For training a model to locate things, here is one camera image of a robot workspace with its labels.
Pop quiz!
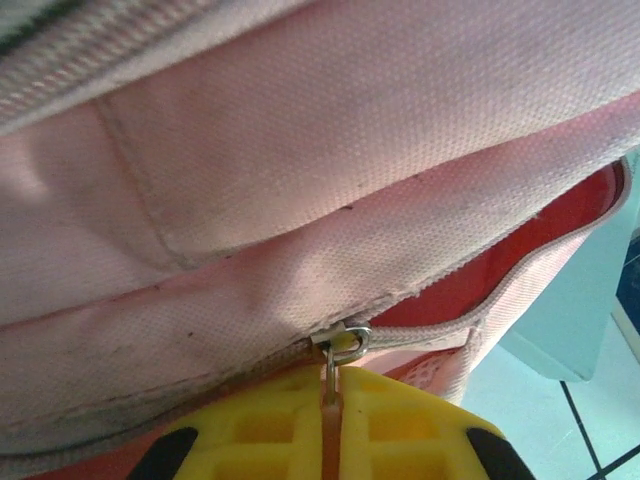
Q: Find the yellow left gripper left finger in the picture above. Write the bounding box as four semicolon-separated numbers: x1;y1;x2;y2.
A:
127;366;331;480

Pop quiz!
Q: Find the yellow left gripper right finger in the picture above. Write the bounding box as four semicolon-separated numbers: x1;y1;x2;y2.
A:
335;367;532;480

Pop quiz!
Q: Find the pink student backpack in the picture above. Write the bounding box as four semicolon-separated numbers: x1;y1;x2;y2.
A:
0;0;640;464

